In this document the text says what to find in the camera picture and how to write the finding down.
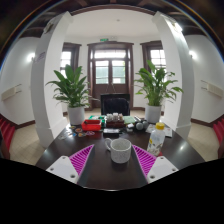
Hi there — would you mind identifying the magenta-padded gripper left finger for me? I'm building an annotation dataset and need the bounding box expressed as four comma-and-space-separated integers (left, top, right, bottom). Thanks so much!
45, 144, 96, 186

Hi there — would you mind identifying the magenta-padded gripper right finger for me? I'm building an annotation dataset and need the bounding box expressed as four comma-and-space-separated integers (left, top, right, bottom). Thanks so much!
131, 144, 180, 185

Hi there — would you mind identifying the clear bottle with yellow cap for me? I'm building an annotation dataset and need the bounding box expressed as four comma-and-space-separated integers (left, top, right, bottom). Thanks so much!
146, 122, 167, 158

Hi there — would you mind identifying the printed paper leaflet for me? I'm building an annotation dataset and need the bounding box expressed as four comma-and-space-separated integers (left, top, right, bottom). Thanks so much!
145, 123, 174, 139

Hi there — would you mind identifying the white speckled mug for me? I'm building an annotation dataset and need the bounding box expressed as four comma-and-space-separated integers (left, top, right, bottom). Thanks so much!
104, 137, 133, 165

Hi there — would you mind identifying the grey ball microphone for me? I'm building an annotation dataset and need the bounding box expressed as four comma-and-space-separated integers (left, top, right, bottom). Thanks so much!
134, 121, 145, 132
141, 119, 150, 131

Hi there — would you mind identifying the red box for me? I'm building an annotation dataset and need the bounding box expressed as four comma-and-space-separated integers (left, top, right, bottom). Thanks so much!
81, 119, 103, 132

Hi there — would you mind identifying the green notebook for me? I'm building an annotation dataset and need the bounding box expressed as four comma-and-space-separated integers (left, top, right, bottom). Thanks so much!
123, 115, 138, 125

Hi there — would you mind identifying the flat black device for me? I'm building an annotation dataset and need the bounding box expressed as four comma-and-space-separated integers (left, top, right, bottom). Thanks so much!
102, 127, 121, 136

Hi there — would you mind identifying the green box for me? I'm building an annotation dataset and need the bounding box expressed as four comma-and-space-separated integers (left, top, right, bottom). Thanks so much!
88, 114, 107, 122

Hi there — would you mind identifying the brown tray with white jars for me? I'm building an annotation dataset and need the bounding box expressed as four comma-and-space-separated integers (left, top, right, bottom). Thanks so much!
105, 112, 126, 129

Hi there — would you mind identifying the red carpeted staircase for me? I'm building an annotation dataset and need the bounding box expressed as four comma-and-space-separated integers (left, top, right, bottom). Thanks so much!
213, 116, 224, 145
0, 114, 16, 151

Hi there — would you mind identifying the leafy plant in white pot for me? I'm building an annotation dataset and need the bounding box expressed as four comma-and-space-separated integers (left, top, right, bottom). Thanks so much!
45, 64, 101, 127
134, 59, 185, 125

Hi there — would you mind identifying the black chair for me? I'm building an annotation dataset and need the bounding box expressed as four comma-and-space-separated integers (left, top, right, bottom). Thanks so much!
100, 93, 132, 117

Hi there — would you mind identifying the brown wooden double door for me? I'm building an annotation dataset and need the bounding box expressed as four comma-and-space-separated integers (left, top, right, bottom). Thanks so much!
87, 41, 135, 110

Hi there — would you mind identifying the brown framed window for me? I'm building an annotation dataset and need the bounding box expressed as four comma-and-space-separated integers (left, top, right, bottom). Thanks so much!
60, 42, 82, 78
139, 40, 167, 73

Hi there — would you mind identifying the white wall radiator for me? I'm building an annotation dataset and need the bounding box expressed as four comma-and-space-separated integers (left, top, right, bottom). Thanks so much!
200, 79, 224, 98
0, 83, 23, 101

